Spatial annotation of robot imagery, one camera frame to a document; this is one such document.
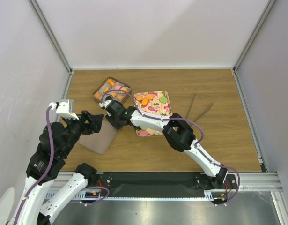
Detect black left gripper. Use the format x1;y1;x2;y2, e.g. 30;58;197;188
60;109;104;156

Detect rose gold tin lid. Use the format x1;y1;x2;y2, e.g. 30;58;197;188
78;120;118;155

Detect black sandwich cookie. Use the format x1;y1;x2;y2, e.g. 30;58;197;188
105;95;113;100

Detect orange pumpkin cookie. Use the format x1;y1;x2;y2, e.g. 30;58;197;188
94;91;101;98
110;92;117;98

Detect orange squirrel cookie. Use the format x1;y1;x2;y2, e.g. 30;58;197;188
107;79;114;87
141;98;148;105

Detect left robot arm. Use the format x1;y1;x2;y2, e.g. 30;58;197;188
8;111;104;225

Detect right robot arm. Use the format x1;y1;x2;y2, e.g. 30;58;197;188
99;100;228;188

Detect rose gold cookie tin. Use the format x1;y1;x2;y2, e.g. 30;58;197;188
92;76;132;103

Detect orange leaf cookie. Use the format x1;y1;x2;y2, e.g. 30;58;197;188
136;94;143;101

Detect floral serving tray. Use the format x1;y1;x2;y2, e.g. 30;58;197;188
133;90;174;137

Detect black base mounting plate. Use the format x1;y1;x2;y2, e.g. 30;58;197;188
98;172;237;198

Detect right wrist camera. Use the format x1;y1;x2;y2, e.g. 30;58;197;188
99;100;112;109

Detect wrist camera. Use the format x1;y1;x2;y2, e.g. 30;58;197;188
49;99;79;120
99;100;112;109

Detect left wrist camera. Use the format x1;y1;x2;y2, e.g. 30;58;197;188
49;99;79;120

